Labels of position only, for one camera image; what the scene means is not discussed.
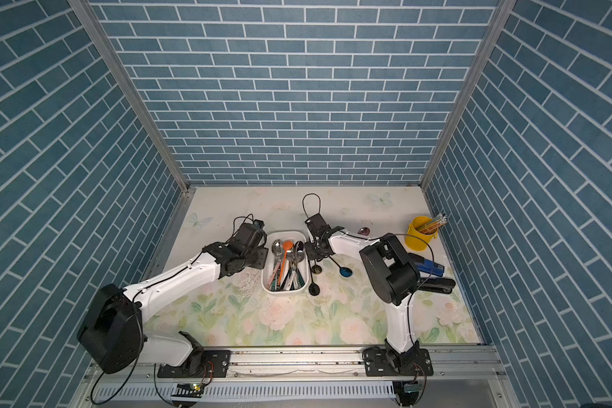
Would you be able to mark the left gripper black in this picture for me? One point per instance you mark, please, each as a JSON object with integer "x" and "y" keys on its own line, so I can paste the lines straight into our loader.
{"x": 263, "y": 257}

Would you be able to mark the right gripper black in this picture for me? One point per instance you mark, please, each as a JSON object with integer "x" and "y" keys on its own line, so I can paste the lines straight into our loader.
{"x": 309, "y": 252}

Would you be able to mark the silver spoon hello kitty handle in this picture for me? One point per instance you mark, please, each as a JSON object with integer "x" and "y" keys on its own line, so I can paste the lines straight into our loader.
{"x": 298, "y": 258}

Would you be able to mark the orange spoon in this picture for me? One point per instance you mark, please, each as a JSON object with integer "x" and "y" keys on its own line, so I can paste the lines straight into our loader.
{"x": 287, "y": 246}

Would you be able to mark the white plastic storage box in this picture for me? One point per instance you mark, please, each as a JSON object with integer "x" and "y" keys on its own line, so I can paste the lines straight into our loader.
{"x": 286, "y": 269}

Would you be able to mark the gold spoon green handle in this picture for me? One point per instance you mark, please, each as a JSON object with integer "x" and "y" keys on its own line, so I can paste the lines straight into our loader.
{"x": 316, "y": 269}

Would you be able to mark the rainbow iridescent spoon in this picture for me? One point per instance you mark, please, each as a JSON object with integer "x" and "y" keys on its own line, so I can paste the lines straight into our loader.
{"x": 363, "y": 231}

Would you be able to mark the blue green handled spoon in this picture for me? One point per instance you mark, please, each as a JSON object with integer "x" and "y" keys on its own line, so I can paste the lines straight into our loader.
{"x": 343, "y": 270}

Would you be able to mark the black spoon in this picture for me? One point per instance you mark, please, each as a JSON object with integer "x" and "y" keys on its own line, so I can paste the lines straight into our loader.
{"x": 314, "y": 289}

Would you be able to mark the silver spoon green marbled handle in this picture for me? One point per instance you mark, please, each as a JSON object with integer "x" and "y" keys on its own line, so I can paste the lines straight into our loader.
{"x": 277, "y": 251}

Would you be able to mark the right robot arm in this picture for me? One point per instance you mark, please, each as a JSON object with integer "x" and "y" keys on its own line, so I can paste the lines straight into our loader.
{"x": 394, "y": 275}

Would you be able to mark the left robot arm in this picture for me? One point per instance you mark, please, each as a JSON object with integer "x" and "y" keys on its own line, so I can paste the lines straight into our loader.
{"x": 113, "y": 330}

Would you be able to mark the floral table mat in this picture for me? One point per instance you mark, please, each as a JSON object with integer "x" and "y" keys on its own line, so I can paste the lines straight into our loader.
{"x": 236, "y": 310}

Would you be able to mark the yellow cup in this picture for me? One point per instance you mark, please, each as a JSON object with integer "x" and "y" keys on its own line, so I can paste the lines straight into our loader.
{"x": 416, "y": 240}

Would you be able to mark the blue stapler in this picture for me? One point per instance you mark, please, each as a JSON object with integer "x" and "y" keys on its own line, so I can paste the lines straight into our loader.
{"x": 427, "y": 266}

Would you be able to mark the black stapler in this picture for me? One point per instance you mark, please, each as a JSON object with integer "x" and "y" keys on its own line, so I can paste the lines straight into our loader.
{"x": 436, "y": 285}

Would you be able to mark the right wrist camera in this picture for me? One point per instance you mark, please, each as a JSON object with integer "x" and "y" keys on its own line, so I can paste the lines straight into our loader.
{"x": 317, "y": 226}

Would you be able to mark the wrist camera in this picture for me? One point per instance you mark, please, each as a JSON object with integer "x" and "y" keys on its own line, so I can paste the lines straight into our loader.
{"x": 317, "y": 226}
{"x": 249, "y": 236}

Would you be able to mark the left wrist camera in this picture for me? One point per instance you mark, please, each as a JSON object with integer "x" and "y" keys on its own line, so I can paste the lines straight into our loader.
{"x": 249, "y": 236}

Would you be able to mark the aluminium front rail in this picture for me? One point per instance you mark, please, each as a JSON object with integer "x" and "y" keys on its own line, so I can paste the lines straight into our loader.
{"x": 449, "y": 362}

